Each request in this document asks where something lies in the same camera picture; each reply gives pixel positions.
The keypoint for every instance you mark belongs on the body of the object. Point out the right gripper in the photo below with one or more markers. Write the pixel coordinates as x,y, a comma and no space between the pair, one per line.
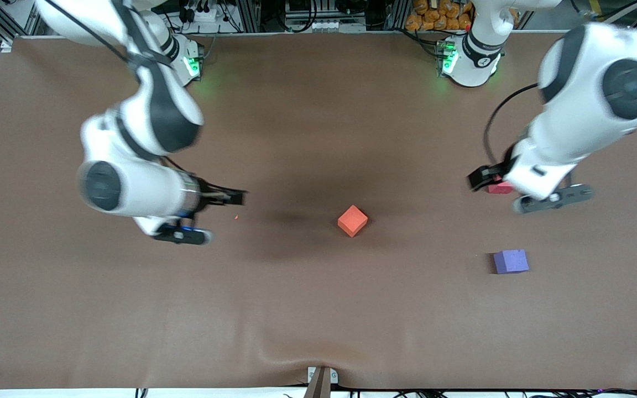
210,197

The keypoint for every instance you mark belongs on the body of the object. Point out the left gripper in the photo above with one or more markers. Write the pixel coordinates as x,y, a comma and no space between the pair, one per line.
494,174

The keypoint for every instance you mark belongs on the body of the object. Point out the orange foam cube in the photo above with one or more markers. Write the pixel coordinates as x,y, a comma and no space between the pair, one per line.
353,221

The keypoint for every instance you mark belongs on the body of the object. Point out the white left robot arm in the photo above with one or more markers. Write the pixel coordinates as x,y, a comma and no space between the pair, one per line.
584,110

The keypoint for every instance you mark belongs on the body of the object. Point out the red foam cube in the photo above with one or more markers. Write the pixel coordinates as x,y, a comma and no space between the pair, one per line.
500,189

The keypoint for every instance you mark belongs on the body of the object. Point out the blue-purple foam cube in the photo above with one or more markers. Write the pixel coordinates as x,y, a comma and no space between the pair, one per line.
511,261

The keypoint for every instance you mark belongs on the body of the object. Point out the brown table cover mat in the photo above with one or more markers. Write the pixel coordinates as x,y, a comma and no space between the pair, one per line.
318,304

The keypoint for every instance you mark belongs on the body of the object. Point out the orange mesh bag pile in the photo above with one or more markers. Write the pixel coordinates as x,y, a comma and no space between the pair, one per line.
434,19

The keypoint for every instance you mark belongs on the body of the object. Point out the white power strip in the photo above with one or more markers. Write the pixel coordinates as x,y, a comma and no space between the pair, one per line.
203,14

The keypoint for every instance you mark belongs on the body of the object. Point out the white terminal block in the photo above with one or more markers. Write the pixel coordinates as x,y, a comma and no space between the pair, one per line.
327,25

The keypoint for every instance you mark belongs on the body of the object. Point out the grey metal table clamp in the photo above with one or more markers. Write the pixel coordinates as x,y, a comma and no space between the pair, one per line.
321,384

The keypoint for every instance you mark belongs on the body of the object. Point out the aluminium frame post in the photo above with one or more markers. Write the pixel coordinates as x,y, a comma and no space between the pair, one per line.
249,16

